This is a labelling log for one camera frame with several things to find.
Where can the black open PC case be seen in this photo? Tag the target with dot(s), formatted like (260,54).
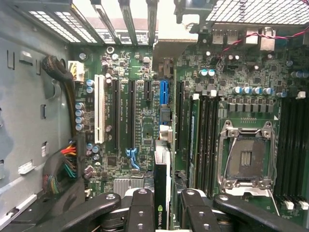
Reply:
(24,96)

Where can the metal locking lever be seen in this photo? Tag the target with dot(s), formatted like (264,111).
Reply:
(228,159)

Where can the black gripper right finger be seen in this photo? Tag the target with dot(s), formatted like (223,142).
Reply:
(200,215)

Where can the green motherboard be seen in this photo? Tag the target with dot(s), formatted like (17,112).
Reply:
(142,120)

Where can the RAM stick with black label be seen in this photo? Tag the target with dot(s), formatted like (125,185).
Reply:
(193,133)

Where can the long black expansion slot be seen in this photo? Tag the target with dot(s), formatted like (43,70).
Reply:
(116,113)
(179,113)
(131,113)

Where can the silver finned heatsink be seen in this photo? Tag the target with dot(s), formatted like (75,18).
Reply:
(123,186)

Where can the CPU socket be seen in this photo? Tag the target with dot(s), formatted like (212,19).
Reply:
(247,157)

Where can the blue expansion slot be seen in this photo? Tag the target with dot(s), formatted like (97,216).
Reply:
(164,93)

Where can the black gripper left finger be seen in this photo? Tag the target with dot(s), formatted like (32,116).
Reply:
(140,212)

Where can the short black expansion slot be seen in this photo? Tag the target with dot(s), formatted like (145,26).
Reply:
(148,90)

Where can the metal socket cover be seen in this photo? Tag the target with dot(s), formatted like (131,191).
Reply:
(253,191)

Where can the white power connector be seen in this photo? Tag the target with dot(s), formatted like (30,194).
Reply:
(76,71)

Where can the black RAM slot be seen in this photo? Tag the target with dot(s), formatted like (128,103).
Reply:
(208,145)
(215,145)
(202,145)

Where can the white expansion slot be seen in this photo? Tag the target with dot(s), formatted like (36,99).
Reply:
(99,108)

